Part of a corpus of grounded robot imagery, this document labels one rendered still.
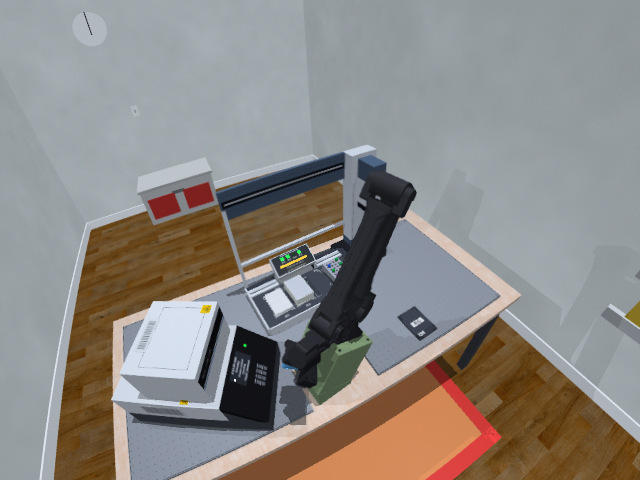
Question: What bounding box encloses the white lab instrument with black keypad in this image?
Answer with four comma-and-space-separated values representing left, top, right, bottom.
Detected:
111, 301, 281, 430

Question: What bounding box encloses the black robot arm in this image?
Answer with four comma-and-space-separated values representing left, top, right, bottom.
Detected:
288, 170, 417, 388

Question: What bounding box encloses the white pcr plate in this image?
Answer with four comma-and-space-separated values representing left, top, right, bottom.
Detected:
264, 288, 294, 317

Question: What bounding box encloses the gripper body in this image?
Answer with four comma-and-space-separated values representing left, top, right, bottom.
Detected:
282, 339, 297, 367

